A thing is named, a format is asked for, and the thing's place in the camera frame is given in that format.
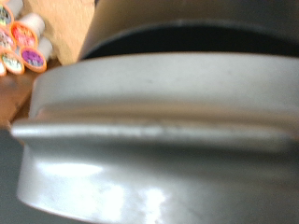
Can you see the black Keurig coffee machine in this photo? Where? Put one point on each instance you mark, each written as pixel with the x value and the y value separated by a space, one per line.
pixel 155 87

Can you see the k-cup pod purple lid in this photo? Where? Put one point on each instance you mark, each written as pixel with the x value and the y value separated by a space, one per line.
pixel 32 58

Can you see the k-cup pod green white lid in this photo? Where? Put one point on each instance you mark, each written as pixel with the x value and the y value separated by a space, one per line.
pixel 12 63

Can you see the k-cup pod red lid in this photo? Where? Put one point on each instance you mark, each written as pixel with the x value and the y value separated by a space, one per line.
pixel 23 34

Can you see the k-cup pod pale lid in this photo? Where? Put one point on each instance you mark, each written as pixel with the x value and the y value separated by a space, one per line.
pixel 1 70

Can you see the k-cup pod pink lid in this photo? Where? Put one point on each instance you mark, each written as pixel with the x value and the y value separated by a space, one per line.
pixel 4 39

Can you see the k-cup pod dark green lid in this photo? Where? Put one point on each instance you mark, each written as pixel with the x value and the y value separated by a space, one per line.
pixel 3 15

